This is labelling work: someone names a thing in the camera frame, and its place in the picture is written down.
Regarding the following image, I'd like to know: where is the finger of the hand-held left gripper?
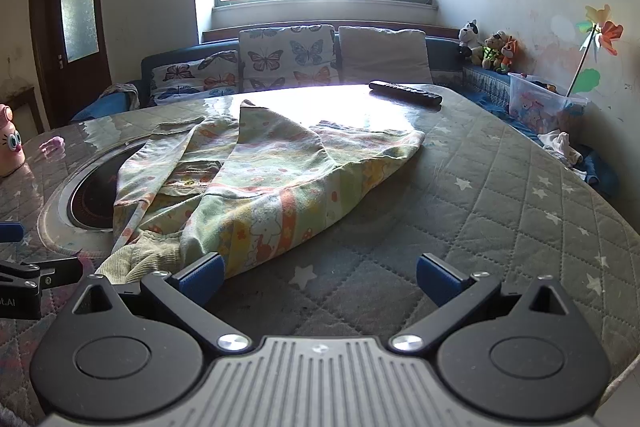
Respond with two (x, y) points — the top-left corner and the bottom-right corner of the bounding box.
(0, 222), (25, 244)
(0, 256), (84, 291)

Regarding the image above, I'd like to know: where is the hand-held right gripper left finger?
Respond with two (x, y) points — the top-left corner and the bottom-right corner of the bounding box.
(70, 253), (252, 354)

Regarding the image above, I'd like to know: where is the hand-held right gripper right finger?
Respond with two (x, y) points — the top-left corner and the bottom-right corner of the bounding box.
(390, 253), (574, 354)

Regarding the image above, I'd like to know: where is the printed pastel pajama garment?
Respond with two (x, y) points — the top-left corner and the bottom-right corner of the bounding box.
(95, 99), (426, 286)

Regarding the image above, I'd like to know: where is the round black induction cooktop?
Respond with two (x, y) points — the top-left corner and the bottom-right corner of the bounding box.
(37, 134), (151, 254)

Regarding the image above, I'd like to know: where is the pink cartoon face toy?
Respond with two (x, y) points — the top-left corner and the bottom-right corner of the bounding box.
(0, 103), (26, 178)

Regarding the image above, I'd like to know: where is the white cloth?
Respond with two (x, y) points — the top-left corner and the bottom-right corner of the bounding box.
(537, 130), (584, 168)

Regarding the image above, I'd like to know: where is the grey cloth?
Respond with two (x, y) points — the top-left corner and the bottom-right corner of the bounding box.
(102, 83), (141, 110)

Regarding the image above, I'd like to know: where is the flat butterfly print cushion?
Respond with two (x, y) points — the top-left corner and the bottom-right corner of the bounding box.
(151, 50), (240, 84)
(149, 74), (242, 108)

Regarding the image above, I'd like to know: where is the black remote control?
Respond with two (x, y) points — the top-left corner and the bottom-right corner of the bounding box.
(369, 80), (444, 107)

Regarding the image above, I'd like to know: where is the dark wooden door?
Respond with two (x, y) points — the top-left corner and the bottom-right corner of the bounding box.
(28, 0), (113, 134)

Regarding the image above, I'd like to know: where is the clear plastic storage box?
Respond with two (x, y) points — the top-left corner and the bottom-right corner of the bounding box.
(507, 72), (591, 136)

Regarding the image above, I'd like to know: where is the blue sofa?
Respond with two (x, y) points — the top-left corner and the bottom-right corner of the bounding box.
(70, 34), (619, 198)

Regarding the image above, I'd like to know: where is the plain beige cushion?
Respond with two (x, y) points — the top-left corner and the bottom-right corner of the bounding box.
(338, 26), (434, 86)

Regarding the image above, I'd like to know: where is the upright butterfly print cushion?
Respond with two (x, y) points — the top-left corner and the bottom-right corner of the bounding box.
(238, 25), (337, 93)

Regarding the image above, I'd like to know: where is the brown plush bear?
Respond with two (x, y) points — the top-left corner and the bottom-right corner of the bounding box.
(472, 31), (507, 70)

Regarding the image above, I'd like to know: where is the orange plush fox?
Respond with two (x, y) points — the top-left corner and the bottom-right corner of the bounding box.
(495, 35), (521, 76)

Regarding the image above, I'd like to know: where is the black and white plush toy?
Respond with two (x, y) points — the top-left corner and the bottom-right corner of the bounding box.
(458, 19), (482, 60)

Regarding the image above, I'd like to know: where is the colourful pinwheel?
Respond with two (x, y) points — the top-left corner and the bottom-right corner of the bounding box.
(564, 4), (625, 98)

